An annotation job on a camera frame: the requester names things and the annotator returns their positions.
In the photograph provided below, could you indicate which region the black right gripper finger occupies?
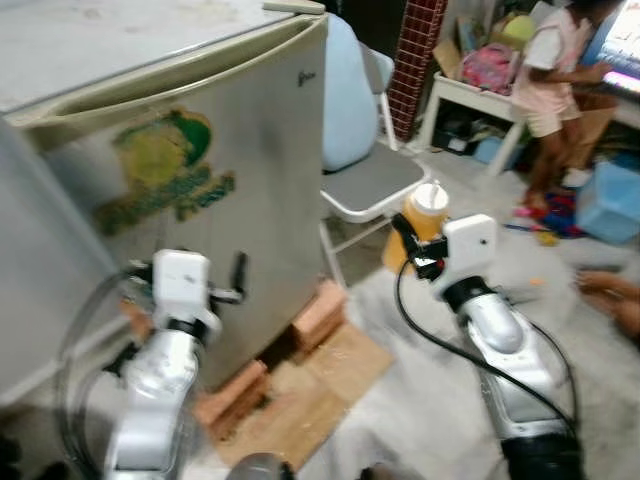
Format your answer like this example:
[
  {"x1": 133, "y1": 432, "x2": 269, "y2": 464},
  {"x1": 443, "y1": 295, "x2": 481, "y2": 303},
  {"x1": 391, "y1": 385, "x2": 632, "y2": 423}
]
[{"x1": 391, "y1": 212, "x2": 422, "y2": 257}]

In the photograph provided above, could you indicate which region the orange sauce bottle white cap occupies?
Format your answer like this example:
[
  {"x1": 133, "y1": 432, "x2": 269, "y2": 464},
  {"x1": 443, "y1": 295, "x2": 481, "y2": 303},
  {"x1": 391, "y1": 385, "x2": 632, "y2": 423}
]
[{"x1": 384, "y1": 180, "x2": 452, "y2": 274}]

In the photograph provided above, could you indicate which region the beige mini fridge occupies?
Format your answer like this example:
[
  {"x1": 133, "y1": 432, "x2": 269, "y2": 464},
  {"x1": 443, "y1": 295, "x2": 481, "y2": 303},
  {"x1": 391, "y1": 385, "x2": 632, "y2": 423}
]
[{"x1": 0, "y1": 0, "x2": 332, "y2": 403}]

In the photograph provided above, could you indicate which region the green yellow fridge sticker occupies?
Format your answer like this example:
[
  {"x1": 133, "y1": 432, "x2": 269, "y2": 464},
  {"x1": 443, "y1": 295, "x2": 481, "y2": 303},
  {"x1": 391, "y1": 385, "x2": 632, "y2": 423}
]
[{"x1": 94, "y1": 108, "x2": 239, "y2": 238}]

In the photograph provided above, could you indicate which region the person's bare hand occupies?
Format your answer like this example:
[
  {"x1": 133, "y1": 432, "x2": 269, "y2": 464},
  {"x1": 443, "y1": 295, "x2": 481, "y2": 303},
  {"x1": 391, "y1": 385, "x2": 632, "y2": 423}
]
[{"x1": 576, "y1": 269, "x2": 640, "y2": 343}]

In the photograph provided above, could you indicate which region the white grey chair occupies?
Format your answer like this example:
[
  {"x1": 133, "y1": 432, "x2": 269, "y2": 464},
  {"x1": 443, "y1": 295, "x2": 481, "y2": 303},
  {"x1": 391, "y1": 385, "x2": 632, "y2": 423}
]
[{"x1": 319, "y1": 40, "x2": 434, "y2": 293}]

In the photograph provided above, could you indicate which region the red brick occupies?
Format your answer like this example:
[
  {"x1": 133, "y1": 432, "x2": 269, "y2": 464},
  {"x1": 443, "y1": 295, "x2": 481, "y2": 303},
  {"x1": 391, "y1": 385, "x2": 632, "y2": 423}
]
[
  {"x1": 193, "y1": 358, "x2": 272, "y2": 443},
  {"x1": 288, "y1": 279, "x2": 349, "y2": 353}
]

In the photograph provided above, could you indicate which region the light blue plastic box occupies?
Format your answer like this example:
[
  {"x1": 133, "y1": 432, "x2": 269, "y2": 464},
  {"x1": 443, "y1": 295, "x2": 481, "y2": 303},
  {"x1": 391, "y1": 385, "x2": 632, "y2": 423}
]
[{"x1": 574, "y1": 160, "x2": 640, "y2": 245}]

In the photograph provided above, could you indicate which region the brown wooden board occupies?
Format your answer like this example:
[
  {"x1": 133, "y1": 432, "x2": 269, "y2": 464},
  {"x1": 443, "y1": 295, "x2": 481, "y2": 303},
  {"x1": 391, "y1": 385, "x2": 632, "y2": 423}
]
[{"x1": 214, "y1": 323, "x2": 397, "y2": 470}]

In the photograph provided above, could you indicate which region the light blue cushion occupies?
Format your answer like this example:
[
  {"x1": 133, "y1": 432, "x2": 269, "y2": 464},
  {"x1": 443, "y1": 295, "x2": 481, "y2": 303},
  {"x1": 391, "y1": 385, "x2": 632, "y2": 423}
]
[{"x1": 322, "y1": 13, "x2": 382, "y2": 174}]

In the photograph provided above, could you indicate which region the white low table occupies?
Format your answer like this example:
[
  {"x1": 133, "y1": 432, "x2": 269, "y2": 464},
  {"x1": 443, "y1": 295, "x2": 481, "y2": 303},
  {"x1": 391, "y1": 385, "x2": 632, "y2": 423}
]
[{"x1": 416, "y1": 72, "x2": 532, "y2": 179}]

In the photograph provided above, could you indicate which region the red tiled pillar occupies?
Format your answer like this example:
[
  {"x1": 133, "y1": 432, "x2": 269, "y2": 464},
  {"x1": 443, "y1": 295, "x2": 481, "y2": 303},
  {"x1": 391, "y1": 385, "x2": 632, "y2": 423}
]
[{"x1": 384, "y1": 0, "x2": 449, "y2": 143}]

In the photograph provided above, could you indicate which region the pink backpack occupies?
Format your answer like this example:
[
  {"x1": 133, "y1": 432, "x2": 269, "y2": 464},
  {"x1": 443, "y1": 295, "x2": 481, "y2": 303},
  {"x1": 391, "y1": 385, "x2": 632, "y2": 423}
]
[{"x1": 459, "y1": 42, "x2": 519, "y2": 95}]

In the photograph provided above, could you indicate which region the brown cardboard box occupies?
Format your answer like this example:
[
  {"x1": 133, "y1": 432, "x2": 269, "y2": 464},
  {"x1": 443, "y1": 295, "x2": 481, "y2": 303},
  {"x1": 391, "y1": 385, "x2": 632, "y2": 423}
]
[{"x1": 572, "y1": 90, "x2": 622, "y2": 168}]

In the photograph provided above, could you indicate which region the child in pink clothes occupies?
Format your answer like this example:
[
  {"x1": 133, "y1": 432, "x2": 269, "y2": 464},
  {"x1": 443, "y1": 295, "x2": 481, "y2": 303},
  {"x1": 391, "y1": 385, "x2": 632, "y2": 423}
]
[{"x1": 509, "y1": 0, "x2": 627, "y2": 218}]

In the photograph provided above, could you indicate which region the bright television screen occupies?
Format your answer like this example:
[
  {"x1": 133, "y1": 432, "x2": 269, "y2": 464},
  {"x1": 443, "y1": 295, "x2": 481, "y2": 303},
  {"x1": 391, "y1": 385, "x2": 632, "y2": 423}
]
[{"x1": 598, "y1": 0, "x2": 640, "y2": 97}]

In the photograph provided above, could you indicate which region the beige flat object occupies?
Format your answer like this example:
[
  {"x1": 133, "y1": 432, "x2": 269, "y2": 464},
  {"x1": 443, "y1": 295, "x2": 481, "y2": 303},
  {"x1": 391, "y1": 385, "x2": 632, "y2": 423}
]
[{"x1": 261, "y1": 0, "x2": 327, "y2": 16}]

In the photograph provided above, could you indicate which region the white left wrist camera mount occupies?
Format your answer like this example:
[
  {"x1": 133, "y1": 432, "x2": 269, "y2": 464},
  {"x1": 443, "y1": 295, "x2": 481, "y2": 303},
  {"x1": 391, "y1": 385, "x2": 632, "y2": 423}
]
[{"x1": 151, "y1": 249, "x2": 223, "y2": 338}]

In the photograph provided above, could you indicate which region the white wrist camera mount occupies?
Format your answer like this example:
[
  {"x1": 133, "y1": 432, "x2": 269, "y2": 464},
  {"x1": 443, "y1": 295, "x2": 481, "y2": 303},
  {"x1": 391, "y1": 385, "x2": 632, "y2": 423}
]
[
  {"x1": 431, "y1": 213, "x2": 500, "y2": 297},
  {"x1": 151, "y1": 249, "x2": 223, "y2": 338}
]

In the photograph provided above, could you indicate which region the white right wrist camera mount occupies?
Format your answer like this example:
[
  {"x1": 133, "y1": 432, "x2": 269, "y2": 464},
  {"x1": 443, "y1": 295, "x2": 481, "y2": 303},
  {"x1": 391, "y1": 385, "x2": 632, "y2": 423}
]
[{"x1": 431, "y1": 213, "x2": 500, "y2": 297}]

